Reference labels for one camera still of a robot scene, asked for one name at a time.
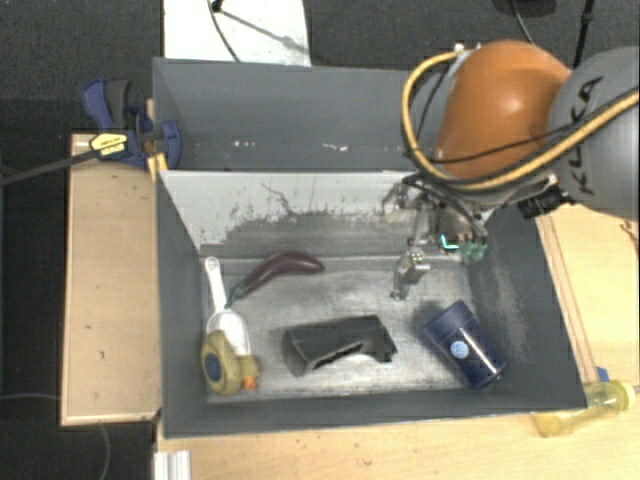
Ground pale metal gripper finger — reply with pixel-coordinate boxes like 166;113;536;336
408;252;433;286
390;248;419;301

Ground purple toy eggplant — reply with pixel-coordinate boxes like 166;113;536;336
226;250;326;305

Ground black folded pouch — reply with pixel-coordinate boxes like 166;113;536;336
280;313;399;379

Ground black cylinder on white bracket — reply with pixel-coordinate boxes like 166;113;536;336
516;175;575;220

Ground white plastic scoop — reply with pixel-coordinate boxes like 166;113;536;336
203;256;252;358

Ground pale wood board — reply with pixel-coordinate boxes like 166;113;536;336
60;132;164;427

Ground dark blue cylindrical can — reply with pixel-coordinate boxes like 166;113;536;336
420;298;508;391

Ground yellow toy with blue disc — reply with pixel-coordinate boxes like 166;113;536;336
199;331;263;398

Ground grey metal bin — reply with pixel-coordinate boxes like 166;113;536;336
151;56;589;440

